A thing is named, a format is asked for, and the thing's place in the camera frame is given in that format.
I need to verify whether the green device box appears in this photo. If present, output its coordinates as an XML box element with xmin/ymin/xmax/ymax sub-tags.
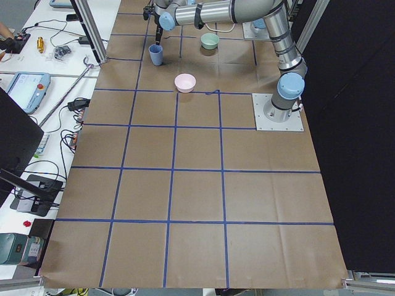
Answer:
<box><xmin>1</xmin><ymin>233</ymin><xmax>44</xmax><ymax>265</ymax></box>

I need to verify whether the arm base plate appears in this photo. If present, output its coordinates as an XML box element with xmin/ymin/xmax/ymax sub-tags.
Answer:
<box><xmin>243</xmin><ymin>22</ymin><xmax>270</xmax><ymax>41</ymax></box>
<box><xmin>252</xmin><ymin>93</ymin><xmax>304</xmax><ymax>132</ymax></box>

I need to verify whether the teach pendant tablet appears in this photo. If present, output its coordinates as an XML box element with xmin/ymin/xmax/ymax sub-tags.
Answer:
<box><xmin>6</xmin><ymin>72</ymin><xmax>51</xmax><ymax>115</ymax></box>

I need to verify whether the black monitor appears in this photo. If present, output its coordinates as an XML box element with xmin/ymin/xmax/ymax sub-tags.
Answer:
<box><xmin>0</xmin><ymin>88</ymin><xmax>44</xmax><ymax>204</ymax></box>

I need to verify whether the yellow brass tool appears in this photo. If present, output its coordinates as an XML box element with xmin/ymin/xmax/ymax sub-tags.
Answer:
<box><xmin>36</xmin><ymin>37</ymin><xmax>44</xmax><ymax>54</ymax></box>

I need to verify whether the pink bowl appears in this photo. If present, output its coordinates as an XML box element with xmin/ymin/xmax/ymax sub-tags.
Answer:
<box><xmin>174</xmin><ymin>73</ymin><xmax>196</xmax><ymax>93</ymax></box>

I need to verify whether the white toaster cable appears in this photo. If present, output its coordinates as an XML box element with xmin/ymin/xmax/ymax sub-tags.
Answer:
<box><xmin>207</xmin><ymin>23</ymin><xmax>235</xmax><ymax>33</ymax></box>

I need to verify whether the blue cup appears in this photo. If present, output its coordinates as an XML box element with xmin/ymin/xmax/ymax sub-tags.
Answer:
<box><xmin>148</xmin><ymin>44</ymin><xmax>163</xmax><ymax>66</ymax></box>

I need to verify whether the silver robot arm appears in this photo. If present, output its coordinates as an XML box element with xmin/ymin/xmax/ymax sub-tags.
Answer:
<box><xmin>143</xmin><ymin>0</ymin><xmax>307</xmax><ymax>123</ymax></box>

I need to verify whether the mint green bowl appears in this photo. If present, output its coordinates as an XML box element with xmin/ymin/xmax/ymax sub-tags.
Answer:
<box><xmin>200</xmin><ymin>33</ymin><xmax>220</xmax><ymax>50</ymax></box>

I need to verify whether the metal rod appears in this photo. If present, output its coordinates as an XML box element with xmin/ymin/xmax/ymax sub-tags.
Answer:
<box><xmin>38</xmin><ymin>55</ymin><xmax>95</xmax><ymax>128</ymax></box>

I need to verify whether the aluminium frame post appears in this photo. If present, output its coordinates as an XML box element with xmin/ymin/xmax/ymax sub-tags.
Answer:
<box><xmin>70</xmin><ymin>0</ymin><xmax>108</xmax><ymax>65</ymax></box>

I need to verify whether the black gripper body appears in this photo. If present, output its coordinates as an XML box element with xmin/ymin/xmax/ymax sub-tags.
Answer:
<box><xmin>143</xmin><ymin>4</ymin><xmax>160</xmax><ymax>21</ymax></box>

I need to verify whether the black monitor stand base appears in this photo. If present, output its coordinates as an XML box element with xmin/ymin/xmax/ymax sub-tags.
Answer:
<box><xmin>10</xmin><ymin>175</ymin><xmax>63</xmax><ymax>217</ymax></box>

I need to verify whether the black power adapter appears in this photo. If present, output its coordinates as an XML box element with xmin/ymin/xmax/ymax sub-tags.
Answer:
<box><xmin>67</xmin><ymin>97</ymin><xmax>91</xmax><ymax>111</ymax></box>

